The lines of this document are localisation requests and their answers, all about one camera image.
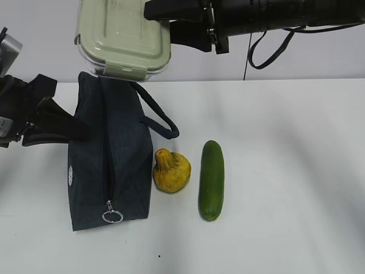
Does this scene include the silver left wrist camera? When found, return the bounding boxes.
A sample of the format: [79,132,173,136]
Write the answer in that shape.
[1,27,23,77]

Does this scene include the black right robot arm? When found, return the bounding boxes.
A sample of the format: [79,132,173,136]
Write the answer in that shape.
[144,0,364,54]

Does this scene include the yellow squash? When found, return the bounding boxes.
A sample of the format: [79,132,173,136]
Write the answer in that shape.
[153,148,192,194]

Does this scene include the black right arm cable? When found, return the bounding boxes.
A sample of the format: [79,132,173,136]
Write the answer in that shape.
[247,25,365,69]

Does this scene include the green cucumber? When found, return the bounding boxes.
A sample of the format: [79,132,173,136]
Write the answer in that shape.
[198,140,225,221]

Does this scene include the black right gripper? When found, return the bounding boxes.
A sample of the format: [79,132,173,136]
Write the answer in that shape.
[144,0,257,54]

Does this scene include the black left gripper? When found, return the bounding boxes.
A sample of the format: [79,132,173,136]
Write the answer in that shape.
[1,74,91,147]

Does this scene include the dark blue fabric bag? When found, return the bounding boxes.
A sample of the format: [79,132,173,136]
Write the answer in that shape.
[68,72,180,231]

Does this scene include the green lidded glass container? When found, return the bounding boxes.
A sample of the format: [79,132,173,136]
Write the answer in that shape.
[74,0,171,82]

